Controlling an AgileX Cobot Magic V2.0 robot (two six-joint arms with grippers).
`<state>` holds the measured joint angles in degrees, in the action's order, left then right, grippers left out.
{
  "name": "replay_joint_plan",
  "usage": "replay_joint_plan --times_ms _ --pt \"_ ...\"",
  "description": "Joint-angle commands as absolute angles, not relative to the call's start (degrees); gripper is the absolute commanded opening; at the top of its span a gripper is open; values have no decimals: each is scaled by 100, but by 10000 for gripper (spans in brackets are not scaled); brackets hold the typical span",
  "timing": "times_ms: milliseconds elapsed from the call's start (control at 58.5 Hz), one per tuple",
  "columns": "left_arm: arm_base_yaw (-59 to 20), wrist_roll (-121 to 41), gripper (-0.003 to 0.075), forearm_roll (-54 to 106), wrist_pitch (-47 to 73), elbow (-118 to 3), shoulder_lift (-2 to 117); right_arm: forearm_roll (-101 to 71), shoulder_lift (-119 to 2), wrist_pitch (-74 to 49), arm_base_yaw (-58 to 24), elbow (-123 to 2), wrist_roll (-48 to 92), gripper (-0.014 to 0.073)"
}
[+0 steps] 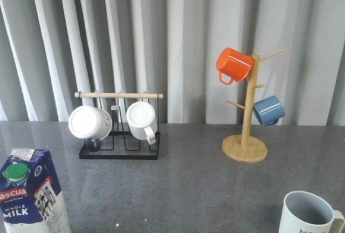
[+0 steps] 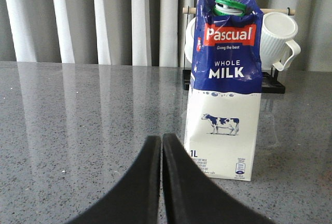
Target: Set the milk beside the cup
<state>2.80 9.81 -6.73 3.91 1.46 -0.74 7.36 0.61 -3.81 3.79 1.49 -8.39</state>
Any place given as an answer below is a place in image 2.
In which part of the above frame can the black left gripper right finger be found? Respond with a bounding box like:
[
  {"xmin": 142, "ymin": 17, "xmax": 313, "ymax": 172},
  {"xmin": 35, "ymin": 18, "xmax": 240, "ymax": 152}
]
[{"xmin": 162, "ymin": 133, "xmax": 271, "ymax": 223}]

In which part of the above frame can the white ribbed mug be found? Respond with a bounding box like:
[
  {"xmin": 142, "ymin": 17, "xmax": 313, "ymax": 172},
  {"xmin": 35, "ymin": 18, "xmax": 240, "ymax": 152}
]
[{"xmin": 260, "ymin": 12, "xmax": 301, "ymax": 71}]

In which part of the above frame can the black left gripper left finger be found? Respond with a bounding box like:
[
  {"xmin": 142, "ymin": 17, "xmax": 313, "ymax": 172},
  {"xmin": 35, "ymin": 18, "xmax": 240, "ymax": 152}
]
[{"xmin": 69, "ymin": 136, "xmax": 161, "ymax": 223}]

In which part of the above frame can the blue white milk carton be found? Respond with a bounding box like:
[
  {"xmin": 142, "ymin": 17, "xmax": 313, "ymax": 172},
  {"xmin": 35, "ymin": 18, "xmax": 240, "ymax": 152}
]
[{"xmin": 184, "ymin": 0, "xmax": 263, "ymax": 181}]

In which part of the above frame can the black wire mug rack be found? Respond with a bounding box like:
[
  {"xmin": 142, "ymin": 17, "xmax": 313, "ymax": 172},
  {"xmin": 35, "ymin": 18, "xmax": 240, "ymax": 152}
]
[{"xmin": 183, "ymin": 7, "xmax": 296, "ymax": 94}]

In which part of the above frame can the grey white curtain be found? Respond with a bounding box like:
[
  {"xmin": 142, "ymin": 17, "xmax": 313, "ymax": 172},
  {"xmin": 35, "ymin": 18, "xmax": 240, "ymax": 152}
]
[{"xmin": 1, "ymin": 0, "xmax": 331, "ymax": 72}]

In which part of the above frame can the white smooth mug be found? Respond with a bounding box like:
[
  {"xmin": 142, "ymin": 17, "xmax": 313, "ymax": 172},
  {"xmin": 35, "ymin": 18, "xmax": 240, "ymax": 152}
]
[{"xmin": 184, "ymin": 17, "xmax": 196, "ymax": 64}]

